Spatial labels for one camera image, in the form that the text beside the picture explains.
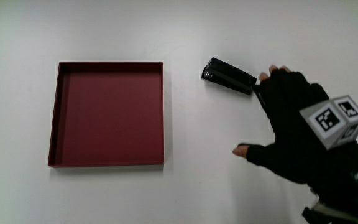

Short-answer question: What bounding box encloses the person's right forearm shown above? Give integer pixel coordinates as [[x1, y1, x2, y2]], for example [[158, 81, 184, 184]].
[[301, 183, 358, 224]]

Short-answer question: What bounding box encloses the red square tray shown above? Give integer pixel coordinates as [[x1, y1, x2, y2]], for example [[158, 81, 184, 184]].
[[47, 61, 165, 169]]

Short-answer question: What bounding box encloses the black stapler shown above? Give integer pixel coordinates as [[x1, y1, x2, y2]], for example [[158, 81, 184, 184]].
[[201, 57, 258, 96]]

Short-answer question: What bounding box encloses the white desk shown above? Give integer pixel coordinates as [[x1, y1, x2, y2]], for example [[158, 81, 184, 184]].
[[0, 0, 358, 224]]

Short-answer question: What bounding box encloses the person's right hand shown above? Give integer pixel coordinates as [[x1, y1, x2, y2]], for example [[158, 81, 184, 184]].
[[232, 64, 358, 200]]

